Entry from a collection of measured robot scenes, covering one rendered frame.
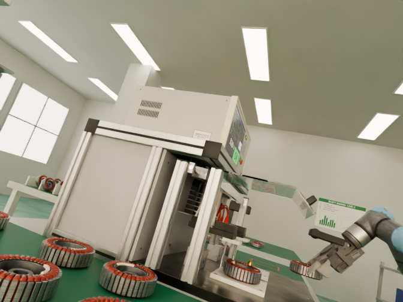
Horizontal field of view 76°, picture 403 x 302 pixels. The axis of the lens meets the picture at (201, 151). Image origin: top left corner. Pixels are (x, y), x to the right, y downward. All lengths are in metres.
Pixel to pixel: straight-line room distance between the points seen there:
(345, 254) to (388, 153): 5.79
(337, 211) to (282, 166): 1.44
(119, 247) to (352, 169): 6.06
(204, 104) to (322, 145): 5.76
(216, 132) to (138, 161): 0.26
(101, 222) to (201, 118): 0.44
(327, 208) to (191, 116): 5.55
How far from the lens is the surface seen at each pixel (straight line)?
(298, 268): 1.04
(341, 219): 6.30
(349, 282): 6.36
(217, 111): 0.86
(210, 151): 0.67
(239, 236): 1.06
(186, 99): 0.92
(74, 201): 0.85
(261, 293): 0.78
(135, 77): 5.32
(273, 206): 6.19
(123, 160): 0.78
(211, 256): 1.08
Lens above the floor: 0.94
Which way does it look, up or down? 12 degrees up
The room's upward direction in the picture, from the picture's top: 16 degrees clockwise
